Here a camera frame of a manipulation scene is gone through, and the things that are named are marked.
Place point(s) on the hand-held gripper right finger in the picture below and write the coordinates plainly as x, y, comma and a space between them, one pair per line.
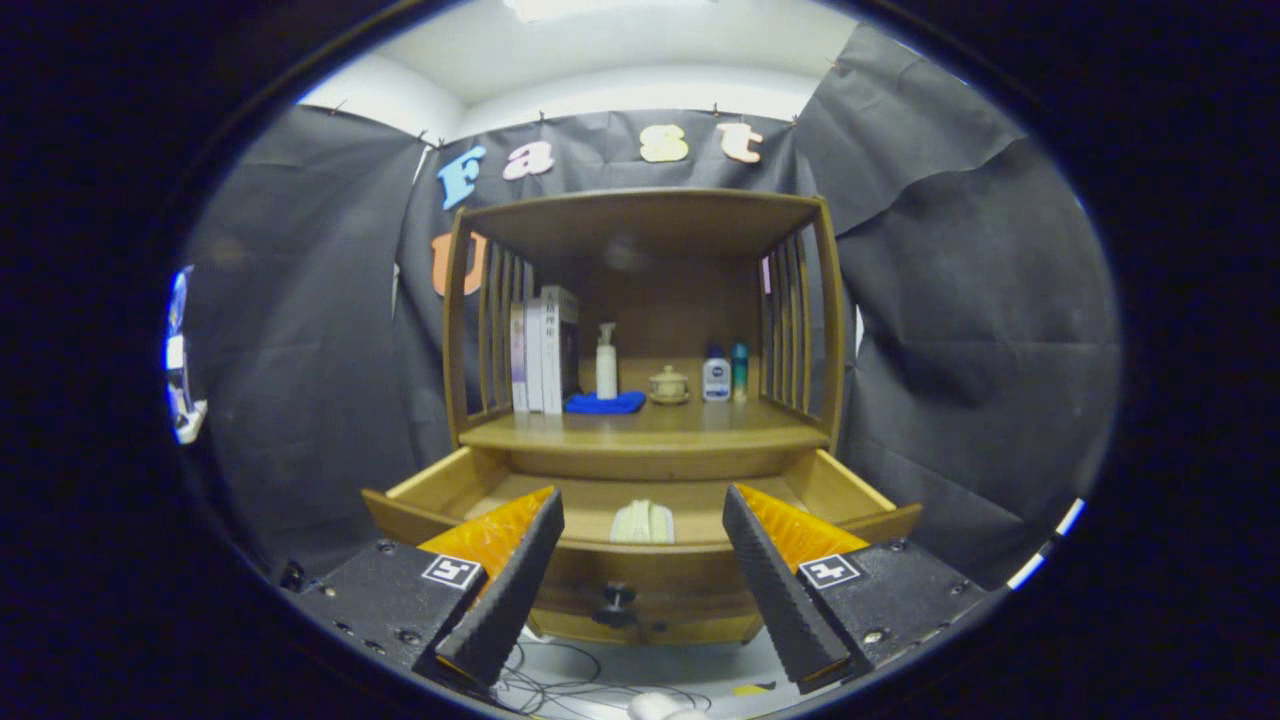
780, 600

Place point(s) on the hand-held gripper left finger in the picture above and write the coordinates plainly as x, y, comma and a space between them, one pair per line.
515, 590

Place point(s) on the black drawer knob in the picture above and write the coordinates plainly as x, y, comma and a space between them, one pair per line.
617, 600

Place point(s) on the wooden drawer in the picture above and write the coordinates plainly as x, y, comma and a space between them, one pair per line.
660, 570

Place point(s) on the wooden countertop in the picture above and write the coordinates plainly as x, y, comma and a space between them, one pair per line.
690, 425

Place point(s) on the wooden cabinet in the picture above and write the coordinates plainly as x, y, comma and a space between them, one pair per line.
640, 215

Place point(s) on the yellow floor tape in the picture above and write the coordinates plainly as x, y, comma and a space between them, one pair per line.
752, 689

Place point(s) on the blue folded cloth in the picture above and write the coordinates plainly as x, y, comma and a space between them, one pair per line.
605, 403

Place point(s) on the teal slim bottle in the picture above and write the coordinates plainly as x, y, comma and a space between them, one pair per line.
740, 375

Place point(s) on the white bottle blue cap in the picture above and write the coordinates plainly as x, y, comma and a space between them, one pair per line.
716, 380

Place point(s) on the pale purple book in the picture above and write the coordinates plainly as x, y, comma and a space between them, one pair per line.
518, 360

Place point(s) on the thin white book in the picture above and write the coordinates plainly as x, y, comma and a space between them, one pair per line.
534, 360

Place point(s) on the white pump bottle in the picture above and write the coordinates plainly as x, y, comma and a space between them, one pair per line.
607, 375

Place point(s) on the cream lidded tea bowl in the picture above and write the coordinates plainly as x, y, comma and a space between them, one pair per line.
669, 386

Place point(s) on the large white dark-cover book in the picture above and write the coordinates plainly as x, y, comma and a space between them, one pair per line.
552, 350

